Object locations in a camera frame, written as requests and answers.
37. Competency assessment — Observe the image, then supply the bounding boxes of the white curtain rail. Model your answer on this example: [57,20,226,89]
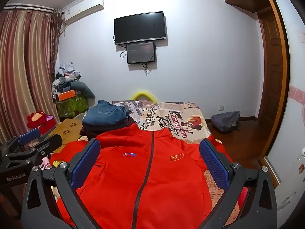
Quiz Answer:
[3,3,56,12]

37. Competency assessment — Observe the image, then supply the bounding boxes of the green patterned cloth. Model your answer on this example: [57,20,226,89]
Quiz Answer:
[56,95,89,121]

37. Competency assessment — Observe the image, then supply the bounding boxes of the grey backpack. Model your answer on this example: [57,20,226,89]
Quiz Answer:
[211,110,241,133]

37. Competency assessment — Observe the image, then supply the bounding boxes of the folded dark maroon garment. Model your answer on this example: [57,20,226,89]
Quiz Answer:
[79,116,138,141]

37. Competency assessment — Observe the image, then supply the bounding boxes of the orange box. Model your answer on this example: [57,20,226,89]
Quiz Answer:
[58,89,77,102]

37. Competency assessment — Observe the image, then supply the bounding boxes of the striped brown curtain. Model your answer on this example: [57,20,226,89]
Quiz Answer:
[0,7,63,146]

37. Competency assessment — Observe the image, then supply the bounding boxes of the small black wall monitor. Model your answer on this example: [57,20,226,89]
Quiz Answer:
[126,42,157,65]

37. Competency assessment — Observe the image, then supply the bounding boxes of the large black wall television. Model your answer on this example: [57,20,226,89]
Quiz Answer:
[114,11,166,46]

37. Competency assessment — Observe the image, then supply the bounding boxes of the wooden door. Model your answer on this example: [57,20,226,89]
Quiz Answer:
[258,0,291,188]

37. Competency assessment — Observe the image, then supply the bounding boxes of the black monitor cable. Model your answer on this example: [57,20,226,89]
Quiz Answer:
[120,48,153,76]

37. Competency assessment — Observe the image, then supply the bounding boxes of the white air conditioner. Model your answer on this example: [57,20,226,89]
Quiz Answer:
[63,0,105,26]

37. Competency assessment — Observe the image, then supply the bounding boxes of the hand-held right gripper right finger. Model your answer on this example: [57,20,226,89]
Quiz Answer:
[199,138,278,229]

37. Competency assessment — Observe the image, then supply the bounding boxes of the yellow foam ring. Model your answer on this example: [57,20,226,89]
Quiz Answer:
[132,90,158,103]

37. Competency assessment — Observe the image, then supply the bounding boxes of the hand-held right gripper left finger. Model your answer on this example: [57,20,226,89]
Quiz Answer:
[21,138,102,229]

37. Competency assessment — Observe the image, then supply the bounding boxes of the pastel printed cloth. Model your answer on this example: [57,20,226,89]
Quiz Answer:
[39,156,61,170]

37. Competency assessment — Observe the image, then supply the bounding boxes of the pile of papers and clutter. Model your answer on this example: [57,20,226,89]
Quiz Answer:
[51,61,83,94]

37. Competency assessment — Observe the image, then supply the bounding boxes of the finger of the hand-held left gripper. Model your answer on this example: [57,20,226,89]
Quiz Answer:
[3,134,63,166]
[0,125,58,153]

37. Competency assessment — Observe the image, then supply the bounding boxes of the wooden stool with flower cutouts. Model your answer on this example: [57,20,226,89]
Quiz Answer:
[48,118,84,153]

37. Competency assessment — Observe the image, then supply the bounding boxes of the red plush toy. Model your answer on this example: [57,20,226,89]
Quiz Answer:
[26,111,57,134]

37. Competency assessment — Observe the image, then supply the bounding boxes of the grey-green garment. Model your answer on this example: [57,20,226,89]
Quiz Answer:
[70,81,95,100]

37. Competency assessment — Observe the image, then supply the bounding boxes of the folded blue jeans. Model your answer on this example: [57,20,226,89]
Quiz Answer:
[82,100,131,132]

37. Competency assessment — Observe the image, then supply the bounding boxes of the red zip jacket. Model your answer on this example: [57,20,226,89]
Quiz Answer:
[50,124,237,229]

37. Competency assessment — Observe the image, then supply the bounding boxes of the printed blanket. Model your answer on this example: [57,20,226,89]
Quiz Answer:
[112,100,240,222]

